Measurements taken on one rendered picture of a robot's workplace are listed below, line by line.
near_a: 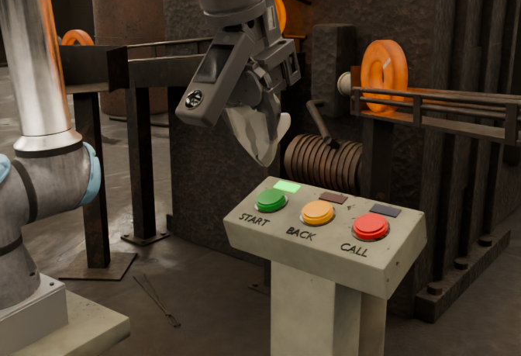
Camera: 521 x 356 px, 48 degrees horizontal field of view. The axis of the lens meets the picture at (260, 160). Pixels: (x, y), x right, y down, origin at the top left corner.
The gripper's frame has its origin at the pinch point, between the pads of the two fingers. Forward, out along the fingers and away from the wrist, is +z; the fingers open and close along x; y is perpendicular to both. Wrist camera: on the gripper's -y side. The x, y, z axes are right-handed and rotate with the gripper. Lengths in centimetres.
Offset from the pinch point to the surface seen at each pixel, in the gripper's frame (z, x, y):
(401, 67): 12, 6, 52
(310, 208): 5.7, -6.8, -0.3
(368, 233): 6.0, -15.7, -1.7
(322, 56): 19, 37, 69
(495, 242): 102, 7, 107
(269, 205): 6.0, -1.0, -1.5
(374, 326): 32.4, -9.4, 5.7
